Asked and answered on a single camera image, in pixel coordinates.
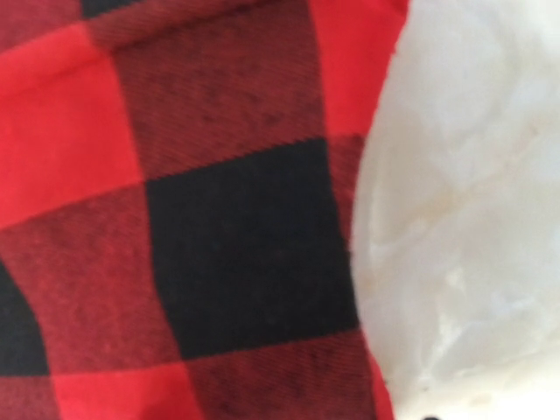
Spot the red black plaid shirt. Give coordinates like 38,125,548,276
1,1,409,419

